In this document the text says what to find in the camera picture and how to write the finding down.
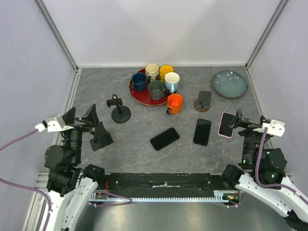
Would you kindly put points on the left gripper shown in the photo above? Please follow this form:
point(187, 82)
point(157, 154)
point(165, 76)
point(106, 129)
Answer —
point(91, 116)

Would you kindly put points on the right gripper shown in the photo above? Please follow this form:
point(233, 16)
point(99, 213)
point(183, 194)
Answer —
point(238, 120)

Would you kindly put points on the pink case smartphone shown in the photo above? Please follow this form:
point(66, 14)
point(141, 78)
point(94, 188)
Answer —
point(224, 129)

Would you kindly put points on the black angled phone stand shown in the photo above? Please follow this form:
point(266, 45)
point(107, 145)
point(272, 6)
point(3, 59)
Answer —
point(101, 138)

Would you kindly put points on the black round-base phone stand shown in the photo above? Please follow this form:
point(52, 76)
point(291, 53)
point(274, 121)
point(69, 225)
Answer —
point(121, 113)

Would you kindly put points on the black phone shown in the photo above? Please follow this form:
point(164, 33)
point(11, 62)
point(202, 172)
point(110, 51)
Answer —
point(202, 132)

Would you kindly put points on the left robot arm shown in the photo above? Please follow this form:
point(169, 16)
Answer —
point(69, 187)

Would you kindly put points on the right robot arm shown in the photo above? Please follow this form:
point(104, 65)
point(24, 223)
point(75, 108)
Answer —
point(261, 172)

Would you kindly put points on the blue ceramic plate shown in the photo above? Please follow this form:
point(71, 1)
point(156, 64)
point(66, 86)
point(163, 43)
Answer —
point(229, 84)

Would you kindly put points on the red round tray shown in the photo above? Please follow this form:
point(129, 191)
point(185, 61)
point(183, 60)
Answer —
point(144, 97)

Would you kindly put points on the dark blue mug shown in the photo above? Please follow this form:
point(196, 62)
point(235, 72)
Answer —
point(138, 82)

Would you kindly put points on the orange mug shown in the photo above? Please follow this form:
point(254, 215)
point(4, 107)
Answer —
point(174, 104)

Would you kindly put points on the grey glass mug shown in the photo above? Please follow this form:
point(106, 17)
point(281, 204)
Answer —
point(157, 90)

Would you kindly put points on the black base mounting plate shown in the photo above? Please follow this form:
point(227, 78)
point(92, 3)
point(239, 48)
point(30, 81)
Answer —
point(162, 185)

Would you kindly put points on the cream mug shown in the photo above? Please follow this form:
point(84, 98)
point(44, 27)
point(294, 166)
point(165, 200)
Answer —
point(152, 71)

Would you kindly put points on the light blue white mug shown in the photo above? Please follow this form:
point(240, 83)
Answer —
point(172, 80)

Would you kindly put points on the yellow mug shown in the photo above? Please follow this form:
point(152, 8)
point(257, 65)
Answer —
point(163, 70)

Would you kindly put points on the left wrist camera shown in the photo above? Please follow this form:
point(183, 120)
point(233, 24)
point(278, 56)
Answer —
point(54, 123)

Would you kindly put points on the slotted cable duct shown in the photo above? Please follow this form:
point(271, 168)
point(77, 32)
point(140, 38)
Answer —
point(218, 197)

